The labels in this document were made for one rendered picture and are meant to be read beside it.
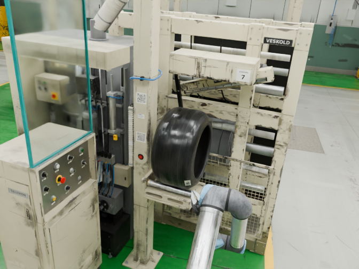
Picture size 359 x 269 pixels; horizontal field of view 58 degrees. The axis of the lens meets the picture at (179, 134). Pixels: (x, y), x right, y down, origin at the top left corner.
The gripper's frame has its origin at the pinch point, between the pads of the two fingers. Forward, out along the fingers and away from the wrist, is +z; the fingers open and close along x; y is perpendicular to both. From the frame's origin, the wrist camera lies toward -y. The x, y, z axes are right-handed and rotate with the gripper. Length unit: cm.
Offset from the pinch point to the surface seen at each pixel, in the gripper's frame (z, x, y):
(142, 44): 89, 5, -43
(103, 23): 138, -11, -20
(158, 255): -18, -41, 103
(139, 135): 53, -18, 5
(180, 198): 3.7, -8.1, 19.6
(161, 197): 11.3, -19.7, 26.9
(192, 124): 36.2, 15.7, -18.3
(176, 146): 26.7, 0.5, -16.9
